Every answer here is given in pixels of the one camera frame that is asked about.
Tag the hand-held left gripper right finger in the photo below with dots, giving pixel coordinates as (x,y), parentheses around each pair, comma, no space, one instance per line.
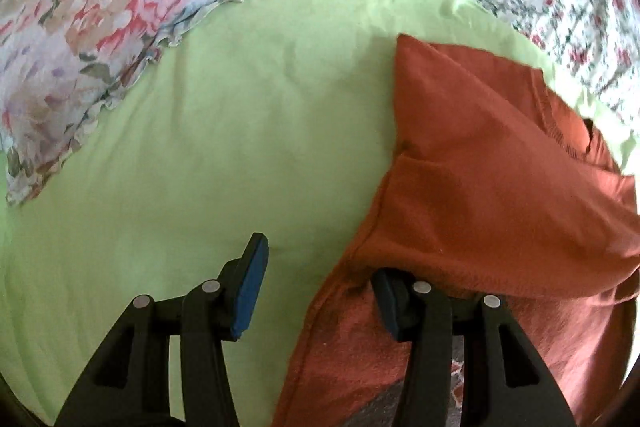
(388,296)

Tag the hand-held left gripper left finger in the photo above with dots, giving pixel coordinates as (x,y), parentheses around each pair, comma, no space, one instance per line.
(250,279)

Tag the rust red small garment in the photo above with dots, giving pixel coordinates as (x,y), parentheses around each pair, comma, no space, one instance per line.
(475,182)

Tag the light green bed sheet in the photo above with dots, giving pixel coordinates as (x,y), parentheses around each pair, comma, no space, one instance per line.
(225,132)

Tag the purple pink floral pillow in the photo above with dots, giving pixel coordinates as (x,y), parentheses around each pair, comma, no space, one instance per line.
(100,32)

